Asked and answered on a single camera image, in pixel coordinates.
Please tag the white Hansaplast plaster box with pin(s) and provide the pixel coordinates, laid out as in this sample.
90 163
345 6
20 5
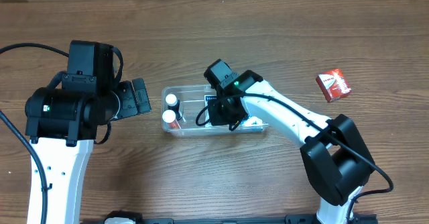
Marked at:
208 98

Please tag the blue yellow VapoDrops box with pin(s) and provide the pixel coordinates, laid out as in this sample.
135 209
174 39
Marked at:
251 121

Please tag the clear plastic container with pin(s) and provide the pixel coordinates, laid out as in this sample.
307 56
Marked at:
192 100

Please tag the orange tube white cap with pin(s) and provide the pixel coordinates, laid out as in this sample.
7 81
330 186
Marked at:
169 117

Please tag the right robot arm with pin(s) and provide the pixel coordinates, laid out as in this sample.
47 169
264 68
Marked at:
337 161

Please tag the black bottle white cap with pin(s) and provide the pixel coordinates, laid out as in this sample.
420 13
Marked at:
174 104

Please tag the red white carton box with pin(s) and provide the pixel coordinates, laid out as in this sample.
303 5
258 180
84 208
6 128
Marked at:
333 85

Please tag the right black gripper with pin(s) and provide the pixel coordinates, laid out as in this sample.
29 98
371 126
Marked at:
218 113

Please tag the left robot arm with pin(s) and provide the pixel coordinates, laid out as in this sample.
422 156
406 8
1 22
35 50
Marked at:
62 123

